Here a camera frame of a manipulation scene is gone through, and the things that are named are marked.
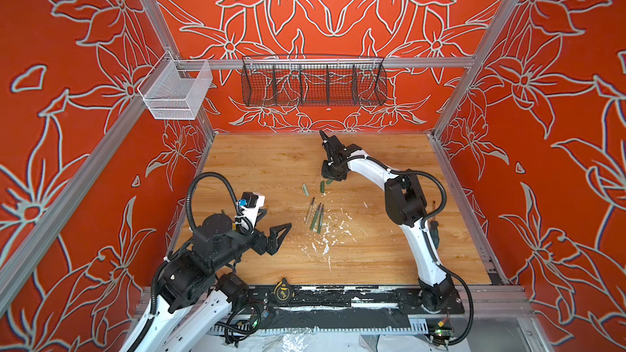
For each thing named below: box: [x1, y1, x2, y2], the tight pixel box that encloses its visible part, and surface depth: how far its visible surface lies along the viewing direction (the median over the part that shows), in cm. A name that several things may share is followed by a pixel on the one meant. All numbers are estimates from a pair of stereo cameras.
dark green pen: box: [317, 203, 325, 234], surface depth 92 cm
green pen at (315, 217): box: [309, 202, 322, 231], surface depth 92 cm
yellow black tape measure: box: [273, 277, 291, 301], surface depth 74 cm
